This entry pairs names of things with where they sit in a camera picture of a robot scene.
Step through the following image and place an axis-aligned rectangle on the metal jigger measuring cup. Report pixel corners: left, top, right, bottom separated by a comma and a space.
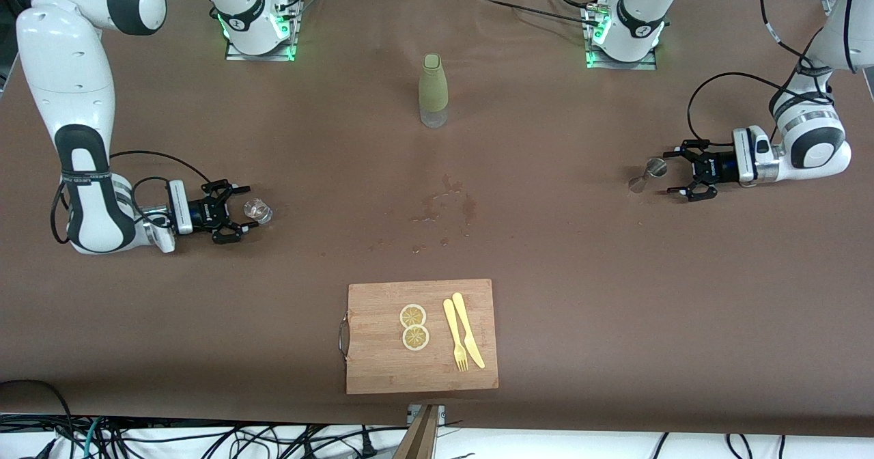
628, 158, 668, 194

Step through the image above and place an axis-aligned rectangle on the brown table cover sheet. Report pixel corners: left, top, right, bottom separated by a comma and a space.
0, 0, 874, 439

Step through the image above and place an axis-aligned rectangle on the wooden cutting board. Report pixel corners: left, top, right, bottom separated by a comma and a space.
339, 279, 499, 395

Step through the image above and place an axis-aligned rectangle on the green sleeved glass bottle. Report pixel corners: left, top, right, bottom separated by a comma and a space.
419, 53, 449, 129

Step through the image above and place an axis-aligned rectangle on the yellow plastic fork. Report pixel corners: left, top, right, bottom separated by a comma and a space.
443, 298, 469, 372

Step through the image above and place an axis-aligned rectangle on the yellow plastic knife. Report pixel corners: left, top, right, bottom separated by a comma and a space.
452, 292, 486, 370

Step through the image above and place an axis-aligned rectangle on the wooden beam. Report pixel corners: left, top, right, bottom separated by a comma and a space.
393, 404, 441, 459

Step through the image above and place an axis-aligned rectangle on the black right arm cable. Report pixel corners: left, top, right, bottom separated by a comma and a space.
51, 150, 212, 245

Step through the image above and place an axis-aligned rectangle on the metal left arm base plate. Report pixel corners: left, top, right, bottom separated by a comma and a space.
584, 5, 658, 70

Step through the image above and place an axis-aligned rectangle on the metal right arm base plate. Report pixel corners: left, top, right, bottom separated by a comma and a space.
225, 0, 302, 62

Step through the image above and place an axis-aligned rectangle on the teal floor cable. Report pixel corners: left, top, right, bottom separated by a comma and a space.
82, 417, 103, 459

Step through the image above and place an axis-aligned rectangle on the thick black floor cable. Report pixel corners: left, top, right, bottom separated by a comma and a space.
0, 379, 76, 459

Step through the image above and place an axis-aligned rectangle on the metal table bracket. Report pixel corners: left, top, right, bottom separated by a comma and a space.
408, 404, 446, 427

